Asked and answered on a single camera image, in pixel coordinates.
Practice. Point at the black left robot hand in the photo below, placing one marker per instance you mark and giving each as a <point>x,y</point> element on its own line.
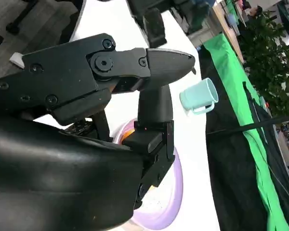
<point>154,26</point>

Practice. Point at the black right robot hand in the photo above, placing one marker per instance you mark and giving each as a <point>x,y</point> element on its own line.
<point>50,168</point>

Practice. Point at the orange white toy bread roll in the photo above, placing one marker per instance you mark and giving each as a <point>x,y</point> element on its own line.
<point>129,132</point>

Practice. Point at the wooden desk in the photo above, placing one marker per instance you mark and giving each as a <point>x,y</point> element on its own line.
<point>228,33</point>

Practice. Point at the pale green mug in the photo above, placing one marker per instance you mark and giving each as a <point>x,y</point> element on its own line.
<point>200,96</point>

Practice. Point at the green cloth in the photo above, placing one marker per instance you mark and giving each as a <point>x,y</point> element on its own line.
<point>231,72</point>

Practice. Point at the person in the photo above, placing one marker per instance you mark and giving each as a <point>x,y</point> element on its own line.
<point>255,10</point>

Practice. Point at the green leafy plant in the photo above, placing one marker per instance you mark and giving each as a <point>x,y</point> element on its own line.
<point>267,60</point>

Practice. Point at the lilac plate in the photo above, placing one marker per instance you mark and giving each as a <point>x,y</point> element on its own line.
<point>169,207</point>

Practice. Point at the black stand base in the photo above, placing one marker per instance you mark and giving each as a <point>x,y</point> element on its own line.
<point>21,16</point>

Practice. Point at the black backdrop cloth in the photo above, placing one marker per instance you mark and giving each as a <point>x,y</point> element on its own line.
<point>231,180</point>

